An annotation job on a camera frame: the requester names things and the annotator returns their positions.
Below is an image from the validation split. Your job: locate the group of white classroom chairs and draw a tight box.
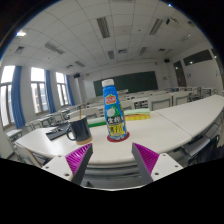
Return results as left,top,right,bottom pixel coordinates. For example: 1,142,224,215
24,85,221,133

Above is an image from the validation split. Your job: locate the dark mug with cork base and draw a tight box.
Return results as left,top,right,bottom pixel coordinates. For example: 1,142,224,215
65,115,93,146

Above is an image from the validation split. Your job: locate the group of ceiling light panels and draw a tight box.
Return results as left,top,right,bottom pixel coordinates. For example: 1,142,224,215
14,0,198,69

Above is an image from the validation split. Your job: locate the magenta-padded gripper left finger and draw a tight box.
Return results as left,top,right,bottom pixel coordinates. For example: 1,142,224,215
41,143,94,186

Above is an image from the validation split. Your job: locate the dark wooden door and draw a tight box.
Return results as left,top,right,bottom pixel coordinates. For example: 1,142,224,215
173,60,188,88
210,48,224,85

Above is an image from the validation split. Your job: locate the yellow sponge with green top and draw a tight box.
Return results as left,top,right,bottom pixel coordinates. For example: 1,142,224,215
123,108,152,122

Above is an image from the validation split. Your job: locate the blue window curtain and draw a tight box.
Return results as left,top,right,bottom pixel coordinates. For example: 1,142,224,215
44,69,57,114
10,65,27,129
65,74,76,107

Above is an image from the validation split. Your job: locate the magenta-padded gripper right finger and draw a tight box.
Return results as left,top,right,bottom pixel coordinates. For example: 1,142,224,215
131,142,184,185

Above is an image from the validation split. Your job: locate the dark transom window strip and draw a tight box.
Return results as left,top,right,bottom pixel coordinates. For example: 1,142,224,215
183,49,212,67

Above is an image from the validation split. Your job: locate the ceiling-mounted projector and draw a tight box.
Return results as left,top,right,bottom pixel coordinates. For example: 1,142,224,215
165,18,180,28

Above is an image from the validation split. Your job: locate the green sponge block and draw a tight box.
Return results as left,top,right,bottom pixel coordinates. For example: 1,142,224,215
87,116,108,129

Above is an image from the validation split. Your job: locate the tall white-framed window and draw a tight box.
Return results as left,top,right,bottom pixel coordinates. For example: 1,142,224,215
30,66,51,114
0,65,16,128
55,71,69,107

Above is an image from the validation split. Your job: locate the blue white-capped drink bottle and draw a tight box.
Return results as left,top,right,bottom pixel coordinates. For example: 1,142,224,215
101,78,128,141

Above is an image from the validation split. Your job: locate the flat round red coaster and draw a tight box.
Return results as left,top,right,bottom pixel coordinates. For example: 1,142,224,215
106,131,131,143

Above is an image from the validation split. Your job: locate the flat black notebook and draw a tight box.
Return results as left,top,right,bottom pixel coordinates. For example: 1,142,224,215
45,122,72,141

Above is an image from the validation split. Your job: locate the green wall chalkboard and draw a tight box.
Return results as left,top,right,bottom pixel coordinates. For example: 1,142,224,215
92,70,159,97

